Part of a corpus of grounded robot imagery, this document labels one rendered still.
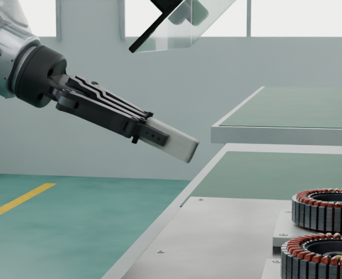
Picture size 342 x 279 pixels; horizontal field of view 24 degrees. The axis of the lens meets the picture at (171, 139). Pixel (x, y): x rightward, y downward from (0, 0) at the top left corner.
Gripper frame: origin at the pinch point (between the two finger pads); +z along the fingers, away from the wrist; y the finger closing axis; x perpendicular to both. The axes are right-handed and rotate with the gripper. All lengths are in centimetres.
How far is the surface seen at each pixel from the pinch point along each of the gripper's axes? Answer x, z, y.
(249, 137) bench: -21, 4, -135
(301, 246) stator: 1.3, 18.6, 20.8
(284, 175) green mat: -9, 16, -56
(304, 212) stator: -0.5, 18.7, 0.7
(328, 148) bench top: -7, 24, -97
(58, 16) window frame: -61, -164, -446
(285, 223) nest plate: -3.6, 17.6, -2.4
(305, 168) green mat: -8, 19, -64
